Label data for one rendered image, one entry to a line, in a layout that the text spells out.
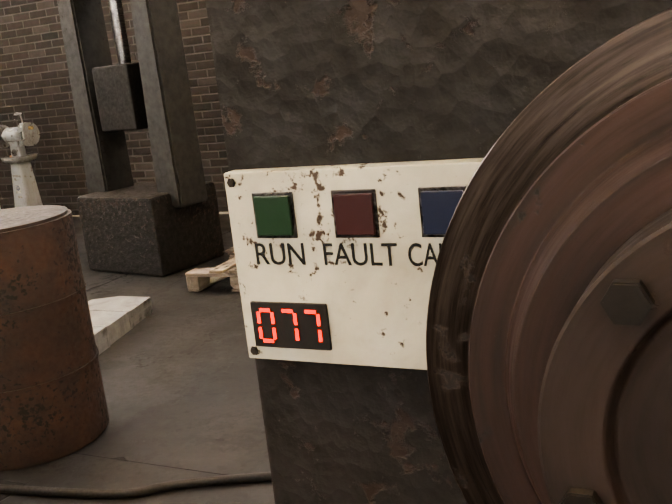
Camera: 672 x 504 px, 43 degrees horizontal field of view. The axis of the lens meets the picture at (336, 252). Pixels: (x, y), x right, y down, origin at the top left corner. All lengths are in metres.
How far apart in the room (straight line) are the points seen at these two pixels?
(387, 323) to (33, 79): 8.73
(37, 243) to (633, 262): 2.85
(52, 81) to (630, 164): 8.82
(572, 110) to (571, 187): 0.05
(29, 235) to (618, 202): 2.80
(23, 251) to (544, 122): 2.75
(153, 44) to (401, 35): 5.13
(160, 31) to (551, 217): 5.40
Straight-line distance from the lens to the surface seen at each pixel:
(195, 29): 8.06
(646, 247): 0.44
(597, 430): 0.48
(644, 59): 0.51
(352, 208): 0.72
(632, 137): 0.50
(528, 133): 0.53
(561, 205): 0.51
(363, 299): 0.74
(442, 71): 0.70
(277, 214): 0.76
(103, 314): 4.79
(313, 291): 0.76
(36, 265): 3.18
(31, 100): 9.44
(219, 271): 5.23
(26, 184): 9.14
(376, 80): 0.72
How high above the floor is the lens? 1.33
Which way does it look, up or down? 13 degrees down
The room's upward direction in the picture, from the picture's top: 6 degrees counter-clockwise
